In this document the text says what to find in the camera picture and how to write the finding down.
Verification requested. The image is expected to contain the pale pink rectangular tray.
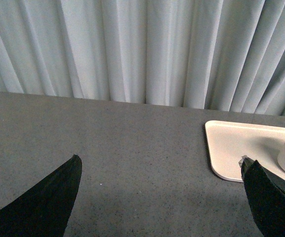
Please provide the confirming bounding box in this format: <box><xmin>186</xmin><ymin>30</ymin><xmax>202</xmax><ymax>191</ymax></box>
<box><xmin>205</xmin><ymin>120</ymin><xmax>285</xmax><ymax>182</ymax></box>

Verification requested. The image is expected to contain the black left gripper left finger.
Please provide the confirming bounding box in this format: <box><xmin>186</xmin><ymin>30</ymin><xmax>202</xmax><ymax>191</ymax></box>
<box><xmin>0</xmin><ymin>155</ymin><xmax>82</xmax><ymax>237</ymax></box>

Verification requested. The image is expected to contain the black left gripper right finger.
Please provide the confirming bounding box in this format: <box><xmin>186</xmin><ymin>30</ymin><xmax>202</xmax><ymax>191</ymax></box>
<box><xmin>239</xmin><ymin>156</ymin><xmax>285</xmax><ymax>237</ymax></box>

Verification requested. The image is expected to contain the white pleated curtain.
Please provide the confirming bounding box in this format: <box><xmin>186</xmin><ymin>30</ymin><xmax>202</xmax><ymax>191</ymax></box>
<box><xmin>0</xmin><ymin>0</ymin><xmax>285</xmax><ymax>116</ymax></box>

